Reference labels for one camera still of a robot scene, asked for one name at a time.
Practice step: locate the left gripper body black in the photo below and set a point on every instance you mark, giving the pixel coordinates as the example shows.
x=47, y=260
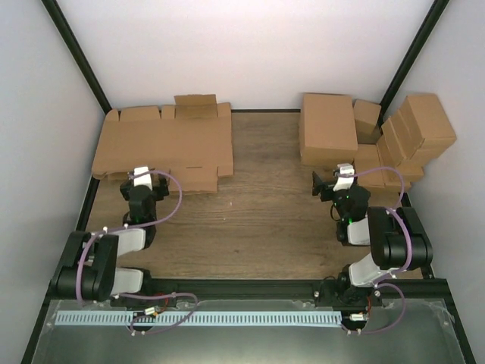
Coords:
x=161, y=191

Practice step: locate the cardboard box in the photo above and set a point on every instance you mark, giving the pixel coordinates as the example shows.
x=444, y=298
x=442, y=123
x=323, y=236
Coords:
x=327, y=133
x=367, y=158

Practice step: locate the small folded box at back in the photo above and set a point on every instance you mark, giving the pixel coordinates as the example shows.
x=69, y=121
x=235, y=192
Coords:
x=366, y=115

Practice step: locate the folded box stack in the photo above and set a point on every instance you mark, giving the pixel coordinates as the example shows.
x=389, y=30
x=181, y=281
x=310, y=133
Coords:
x=410, y=173
x=398, y=142
x=427, y=122

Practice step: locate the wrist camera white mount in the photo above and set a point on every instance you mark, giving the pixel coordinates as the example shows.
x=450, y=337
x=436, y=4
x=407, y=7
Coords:
x=345, y=175
x=141, y=177

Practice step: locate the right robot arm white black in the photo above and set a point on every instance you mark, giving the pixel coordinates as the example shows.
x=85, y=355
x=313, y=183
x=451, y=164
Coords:
x=396, y=237

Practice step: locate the middle folded box right stack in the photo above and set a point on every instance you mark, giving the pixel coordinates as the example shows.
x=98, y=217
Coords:
x=398, y=142

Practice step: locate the top folded box right stack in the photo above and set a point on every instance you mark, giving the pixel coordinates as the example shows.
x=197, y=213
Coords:
x=427, y=122

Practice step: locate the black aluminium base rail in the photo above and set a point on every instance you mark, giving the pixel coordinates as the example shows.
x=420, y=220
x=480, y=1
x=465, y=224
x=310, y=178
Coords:
x=242, y=288

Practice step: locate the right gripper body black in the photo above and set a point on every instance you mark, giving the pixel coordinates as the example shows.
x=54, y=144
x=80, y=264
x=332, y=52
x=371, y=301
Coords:
x=327, y=187

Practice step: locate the light blue slotted cable duct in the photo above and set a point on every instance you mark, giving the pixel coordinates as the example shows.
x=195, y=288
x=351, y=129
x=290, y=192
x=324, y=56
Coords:
x=201, y=319

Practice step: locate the lower folded box right stack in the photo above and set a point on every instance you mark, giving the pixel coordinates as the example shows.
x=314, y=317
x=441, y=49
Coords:
x=410, y=173

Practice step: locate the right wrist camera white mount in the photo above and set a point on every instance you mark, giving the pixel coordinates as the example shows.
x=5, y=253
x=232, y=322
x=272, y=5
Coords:
x=345, y=175

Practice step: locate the stack of flat cardboard blanks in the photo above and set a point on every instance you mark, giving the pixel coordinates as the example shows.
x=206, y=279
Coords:
x=191, y=140

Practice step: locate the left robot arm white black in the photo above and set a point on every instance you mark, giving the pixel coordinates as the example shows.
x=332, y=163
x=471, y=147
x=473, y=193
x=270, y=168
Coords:
x=87, y=269

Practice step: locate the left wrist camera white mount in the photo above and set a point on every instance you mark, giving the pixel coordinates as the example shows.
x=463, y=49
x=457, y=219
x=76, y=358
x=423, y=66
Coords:
x=141, y=177

